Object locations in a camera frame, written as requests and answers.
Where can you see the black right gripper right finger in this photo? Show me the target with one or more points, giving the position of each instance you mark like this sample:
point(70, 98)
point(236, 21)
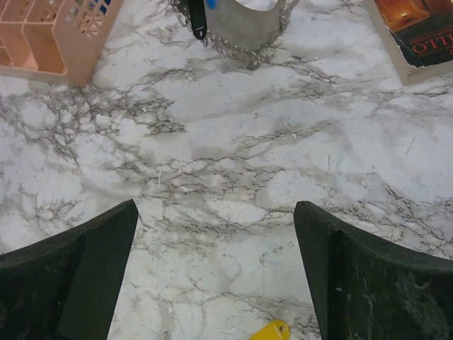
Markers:
point(365, 287)

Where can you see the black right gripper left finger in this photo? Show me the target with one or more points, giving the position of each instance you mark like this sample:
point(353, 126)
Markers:
point(66, 286)

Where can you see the blue handled key ring organiser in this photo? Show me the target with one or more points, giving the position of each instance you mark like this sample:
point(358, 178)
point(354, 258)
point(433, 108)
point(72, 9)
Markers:
point(238, 32)

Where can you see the yellow tagged key bunch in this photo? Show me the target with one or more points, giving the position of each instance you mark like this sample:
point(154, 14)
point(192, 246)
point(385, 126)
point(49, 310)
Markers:
point(275, 330)

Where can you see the peach plastic file organiser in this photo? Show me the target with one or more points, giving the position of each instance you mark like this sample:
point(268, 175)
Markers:
point(54, 41)

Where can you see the orange paperback book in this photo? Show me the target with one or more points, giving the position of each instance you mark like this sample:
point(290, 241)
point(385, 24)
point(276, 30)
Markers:
point(417, 36)

